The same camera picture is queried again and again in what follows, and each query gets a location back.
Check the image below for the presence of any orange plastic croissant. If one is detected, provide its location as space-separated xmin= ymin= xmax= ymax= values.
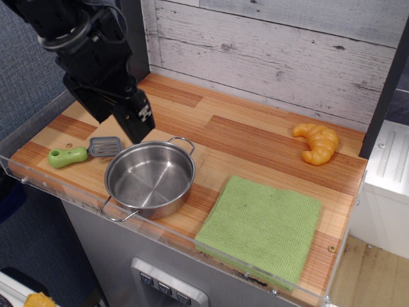
xmin=292 ymin=123 xmax=339 ymax=166

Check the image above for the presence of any green handled grey spatula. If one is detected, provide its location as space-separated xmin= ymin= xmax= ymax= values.
xmin=47 ymin=136 xmax=122 ymax=168

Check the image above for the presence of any grey toy fridge cabinet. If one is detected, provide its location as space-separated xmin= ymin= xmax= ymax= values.
xmin=63 ymin=201 xmax=328 ymax=306

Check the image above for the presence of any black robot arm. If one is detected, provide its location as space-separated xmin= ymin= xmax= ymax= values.
xmin=5 ymin=1 xmax=155 ymax=144

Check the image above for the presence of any brass screw right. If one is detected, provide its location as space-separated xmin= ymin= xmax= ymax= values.
xmin=328 ymin=245 xmax=336 ymax=253

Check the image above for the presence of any green knitted cloth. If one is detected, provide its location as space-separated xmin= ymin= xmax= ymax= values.
xmin=195 ymin=176 xmax=321 ymax=292

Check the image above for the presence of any dark right vertical post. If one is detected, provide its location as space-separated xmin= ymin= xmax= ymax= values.
xmin=359 ymin=19 xmax=408 ymax=159

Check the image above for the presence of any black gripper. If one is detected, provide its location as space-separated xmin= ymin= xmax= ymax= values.
xmin=54 ymin=28 xmax=155 ymax=144

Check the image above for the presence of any silver dispenser button panel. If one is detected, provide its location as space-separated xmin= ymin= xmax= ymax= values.
xmin=131 ymin=257 xmax=210 ymax=306

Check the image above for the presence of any white side cabinet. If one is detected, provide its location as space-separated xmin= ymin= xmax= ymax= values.
xmin=350 ymin=120 xmax=408 ymax=258

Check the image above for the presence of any yellow object bottom left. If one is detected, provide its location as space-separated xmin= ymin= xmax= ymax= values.
xmin=24 ymin=292 xmax=57 ymax=307

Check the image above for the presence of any stainless steel pot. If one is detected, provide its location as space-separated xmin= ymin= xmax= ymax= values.
xmin=100 ymin=137 xmax=196 ymax=222

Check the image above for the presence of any clear acrylic guard rail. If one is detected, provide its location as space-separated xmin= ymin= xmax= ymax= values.
xmin=1 ymin=82 xmax=366 ymax=306

